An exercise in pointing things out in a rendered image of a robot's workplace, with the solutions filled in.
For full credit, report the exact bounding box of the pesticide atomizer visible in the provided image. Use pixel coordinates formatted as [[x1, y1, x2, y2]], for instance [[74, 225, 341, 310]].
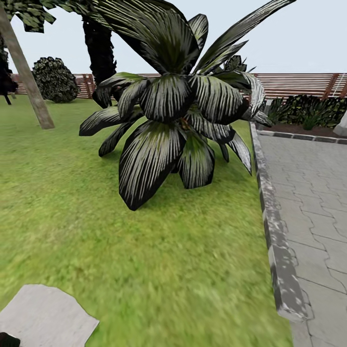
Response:
[[0, 332, 21, 347]]

